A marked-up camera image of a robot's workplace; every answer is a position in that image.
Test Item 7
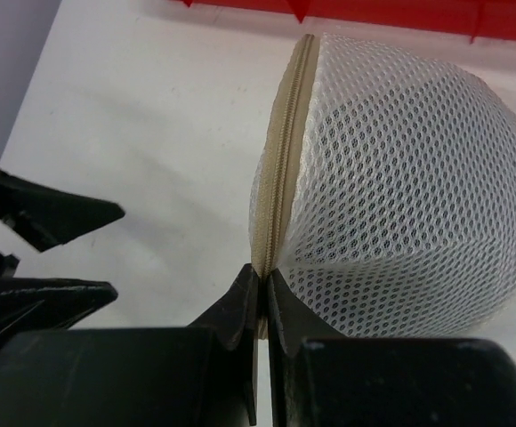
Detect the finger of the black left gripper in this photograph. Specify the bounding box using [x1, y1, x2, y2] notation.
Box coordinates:
[0, 170, 125, 253]
[0, 278, 117, 348]

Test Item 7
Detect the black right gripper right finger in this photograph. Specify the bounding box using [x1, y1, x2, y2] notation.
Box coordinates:
[266, 270, 329, 426]

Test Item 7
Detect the red plastic bin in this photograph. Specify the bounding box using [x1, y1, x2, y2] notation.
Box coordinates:
[175, 0, 516, 45]

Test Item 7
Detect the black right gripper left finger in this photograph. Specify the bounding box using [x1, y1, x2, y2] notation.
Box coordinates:
[190, 263, 260, 426]

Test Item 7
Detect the white mesh laundry bag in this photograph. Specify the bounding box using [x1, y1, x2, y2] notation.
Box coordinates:
[249, 34, 516, 337]

